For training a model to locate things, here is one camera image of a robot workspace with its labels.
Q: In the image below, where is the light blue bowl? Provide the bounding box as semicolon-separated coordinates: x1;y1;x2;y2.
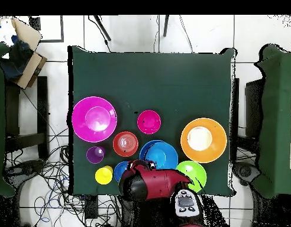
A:
138;140;165;164
144;141;179;170

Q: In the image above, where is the small dark blue bowl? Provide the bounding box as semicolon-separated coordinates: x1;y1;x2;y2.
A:
113;161;130;183

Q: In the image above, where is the small red-orange bowl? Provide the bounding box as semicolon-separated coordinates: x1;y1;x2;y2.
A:
112;131;140;158

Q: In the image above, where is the yellow cup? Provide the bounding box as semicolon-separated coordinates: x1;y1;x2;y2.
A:
95;165;114;186

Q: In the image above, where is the small crimson bowl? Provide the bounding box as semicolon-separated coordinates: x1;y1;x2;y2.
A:
136;109;162;135

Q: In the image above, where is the purple cup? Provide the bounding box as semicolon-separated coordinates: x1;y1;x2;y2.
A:
86;145;106;164

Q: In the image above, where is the green bowl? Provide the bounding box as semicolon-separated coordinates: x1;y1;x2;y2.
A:
175;160;208;193

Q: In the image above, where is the large pink bowl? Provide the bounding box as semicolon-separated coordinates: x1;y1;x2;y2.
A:
71;96;118;144

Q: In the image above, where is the black power brick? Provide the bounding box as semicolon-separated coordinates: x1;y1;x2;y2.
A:
85;195;99;219

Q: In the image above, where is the large orange bowl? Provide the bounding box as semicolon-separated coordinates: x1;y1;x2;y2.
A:
180;117;228;164

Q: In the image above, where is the dark green table cloth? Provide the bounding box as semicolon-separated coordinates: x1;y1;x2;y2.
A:
67;45;237;197

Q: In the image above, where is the grey base with black knob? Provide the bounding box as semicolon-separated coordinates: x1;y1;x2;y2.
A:
232;161;261;186
8;159;46;181

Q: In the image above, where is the black tripod leg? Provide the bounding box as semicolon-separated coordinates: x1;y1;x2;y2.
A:
93;15;112;41
163;15;170;37

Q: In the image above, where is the cardboard box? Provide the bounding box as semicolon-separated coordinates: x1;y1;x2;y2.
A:
0;17;48;90

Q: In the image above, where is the dark blue cloth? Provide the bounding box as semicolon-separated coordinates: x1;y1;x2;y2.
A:
0;35;34;81

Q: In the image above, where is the tangle of cables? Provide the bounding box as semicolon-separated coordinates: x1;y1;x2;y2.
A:
5;127;122;227

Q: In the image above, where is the black rectangular frame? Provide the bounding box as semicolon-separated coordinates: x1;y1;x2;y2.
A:
29;15;64;43

